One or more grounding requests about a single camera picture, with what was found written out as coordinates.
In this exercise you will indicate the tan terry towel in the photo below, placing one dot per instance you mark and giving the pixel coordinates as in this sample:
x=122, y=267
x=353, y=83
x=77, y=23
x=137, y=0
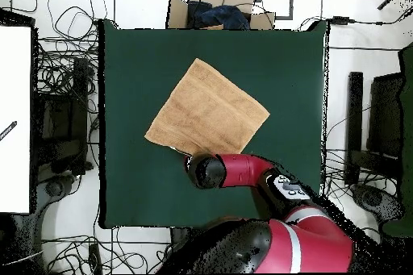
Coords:
x=206, y=110

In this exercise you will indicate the dark green table cloth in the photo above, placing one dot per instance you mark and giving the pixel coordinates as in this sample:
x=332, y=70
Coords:
x=145, y=191

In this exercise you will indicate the dark blue garment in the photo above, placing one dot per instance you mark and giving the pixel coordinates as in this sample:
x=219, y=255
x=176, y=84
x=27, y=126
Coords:
x=222, y=15

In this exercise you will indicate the black upright bar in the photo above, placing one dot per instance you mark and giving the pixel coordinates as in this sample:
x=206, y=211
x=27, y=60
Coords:
x=355, y=110

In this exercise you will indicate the black power adapter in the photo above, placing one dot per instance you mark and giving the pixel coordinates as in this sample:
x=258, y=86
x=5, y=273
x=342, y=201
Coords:
x=339, y=20

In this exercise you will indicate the black marker pen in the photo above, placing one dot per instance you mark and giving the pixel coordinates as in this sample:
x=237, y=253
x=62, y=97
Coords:
x=8, y=130

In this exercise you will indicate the green cloth covered table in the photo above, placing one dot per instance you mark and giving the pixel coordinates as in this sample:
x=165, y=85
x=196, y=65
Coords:
x=407, y=126

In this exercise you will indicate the white board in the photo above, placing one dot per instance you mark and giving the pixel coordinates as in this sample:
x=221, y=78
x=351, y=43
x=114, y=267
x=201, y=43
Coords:
x=14, y=78

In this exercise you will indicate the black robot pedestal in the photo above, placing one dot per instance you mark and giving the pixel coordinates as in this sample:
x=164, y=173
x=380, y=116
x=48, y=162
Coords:
x=179, y=234

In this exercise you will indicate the black furniture frame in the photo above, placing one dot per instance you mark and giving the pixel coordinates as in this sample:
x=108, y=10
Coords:
x=79, y=94

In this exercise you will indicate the thin black floor frame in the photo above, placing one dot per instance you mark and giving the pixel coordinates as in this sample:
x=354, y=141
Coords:
x=291, y=0

